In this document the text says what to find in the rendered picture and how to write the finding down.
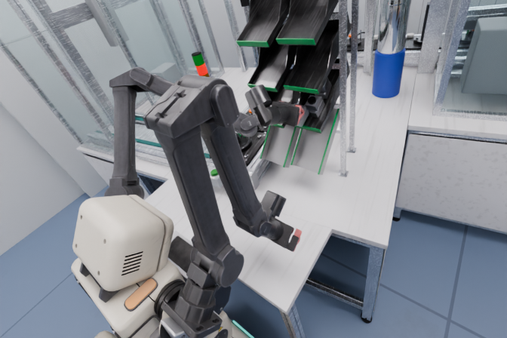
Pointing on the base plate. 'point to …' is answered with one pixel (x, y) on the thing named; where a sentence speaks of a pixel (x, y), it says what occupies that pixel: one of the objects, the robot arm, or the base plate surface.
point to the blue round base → (387, 74)
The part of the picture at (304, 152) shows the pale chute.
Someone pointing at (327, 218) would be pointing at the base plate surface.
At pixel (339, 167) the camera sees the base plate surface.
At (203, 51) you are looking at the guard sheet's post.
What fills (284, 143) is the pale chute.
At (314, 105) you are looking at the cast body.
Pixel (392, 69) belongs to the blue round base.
